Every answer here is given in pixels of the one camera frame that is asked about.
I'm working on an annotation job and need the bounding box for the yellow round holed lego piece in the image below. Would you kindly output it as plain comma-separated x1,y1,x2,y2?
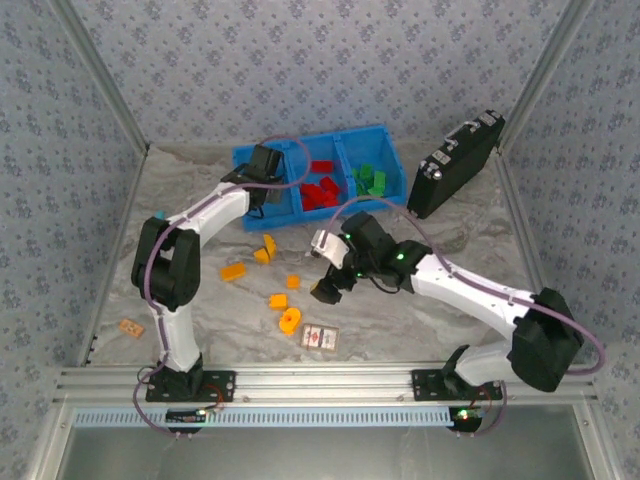
278,306,303,336

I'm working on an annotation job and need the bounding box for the small printed card box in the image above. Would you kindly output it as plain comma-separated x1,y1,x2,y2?
299,323,342,354

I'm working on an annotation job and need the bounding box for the black hard case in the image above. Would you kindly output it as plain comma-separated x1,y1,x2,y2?
406,109,507,221

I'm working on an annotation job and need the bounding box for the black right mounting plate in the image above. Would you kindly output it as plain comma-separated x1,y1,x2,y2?
410,368,504,401

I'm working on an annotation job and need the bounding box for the black mounting plate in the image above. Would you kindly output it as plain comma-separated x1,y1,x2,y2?
410,368,504,401
144,368,237,403

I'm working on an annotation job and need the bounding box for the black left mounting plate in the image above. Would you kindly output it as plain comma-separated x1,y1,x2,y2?
144,368,237,403

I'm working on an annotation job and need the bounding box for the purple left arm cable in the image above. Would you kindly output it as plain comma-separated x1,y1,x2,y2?
133,134,310,440

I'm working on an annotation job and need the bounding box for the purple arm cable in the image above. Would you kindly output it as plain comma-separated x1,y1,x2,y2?
322,195,606,437
133,134,310,440

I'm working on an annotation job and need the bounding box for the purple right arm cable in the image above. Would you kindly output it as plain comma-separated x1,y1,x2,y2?
322,195,606,437

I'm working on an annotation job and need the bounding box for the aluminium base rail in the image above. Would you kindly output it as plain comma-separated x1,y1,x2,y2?
53,363,599,405

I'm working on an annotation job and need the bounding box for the slotted grey cable duct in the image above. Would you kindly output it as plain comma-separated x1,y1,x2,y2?
72,405,454,428

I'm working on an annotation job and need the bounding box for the aluminium upright frame post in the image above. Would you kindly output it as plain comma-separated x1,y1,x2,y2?
499,0,597,151
49,0,151,151

